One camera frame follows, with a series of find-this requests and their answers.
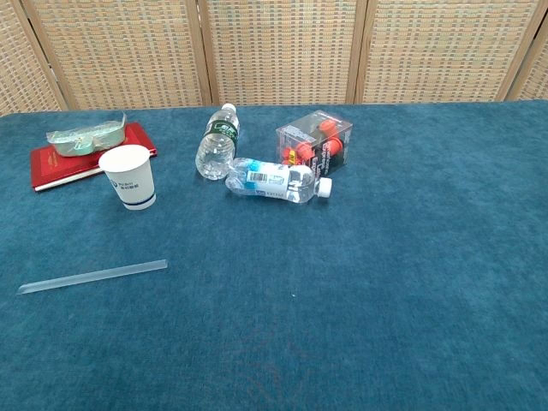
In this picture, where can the clear plastic strip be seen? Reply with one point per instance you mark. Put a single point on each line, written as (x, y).
(92, 276)

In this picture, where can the white paper cup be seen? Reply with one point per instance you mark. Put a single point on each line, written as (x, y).
(130, 180)

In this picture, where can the red hardcover book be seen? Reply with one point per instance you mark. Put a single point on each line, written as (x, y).
(55, 171)

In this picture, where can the blue label water bottle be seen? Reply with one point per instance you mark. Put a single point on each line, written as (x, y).
(274, 180)

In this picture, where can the green label water bottle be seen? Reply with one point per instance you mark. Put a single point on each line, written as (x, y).
(216, 150)

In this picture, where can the clear box with red items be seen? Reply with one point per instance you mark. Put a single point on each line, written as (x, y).
(329, 141)

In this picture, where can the woven rattan screen panel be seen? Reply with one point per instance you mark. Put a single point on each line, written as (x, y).
(25, 55)
(282, 47)
(120, 51)
(441, 47)
(537, 73)

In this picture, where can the clear green plastic packet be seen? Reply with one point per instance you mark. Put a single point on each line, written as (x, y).
(85, 139)

